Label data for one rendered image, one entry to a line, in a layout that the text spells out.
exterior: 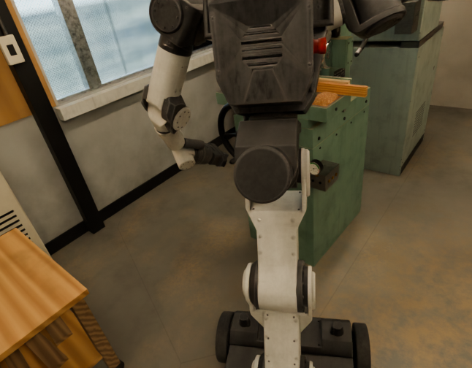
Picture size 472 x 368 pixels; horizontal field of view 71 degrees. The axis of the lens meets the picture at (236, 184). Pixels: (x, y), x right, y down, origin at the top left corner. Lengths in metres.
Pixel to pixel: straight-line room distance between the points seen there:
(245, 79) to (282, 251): 0.45
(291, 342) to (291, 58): 0.78
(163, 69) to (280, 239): 0.54
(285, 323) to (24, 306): 0.88
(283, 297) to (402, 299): 0.97
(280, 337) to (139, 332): 0.89
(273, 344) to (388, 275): 0.95
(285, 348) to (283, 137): 0.65
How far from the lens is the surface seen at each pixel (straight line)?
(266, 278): 0.93
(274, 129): 0.72
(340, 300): 1.76
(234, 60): 0.71
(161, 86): 0.96
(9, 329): 1.36
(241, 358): 1.41
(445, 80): 3.87
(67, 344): 1.69
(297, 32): 0.69
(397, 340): 1.68
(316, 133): 1.45
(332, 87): 1.49
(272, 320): 1.06
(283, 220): 0.87
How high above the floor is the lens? 1.38
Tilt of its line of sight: 32 degrees down
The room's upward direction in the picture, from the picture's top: 9 degrees counter-clockwise
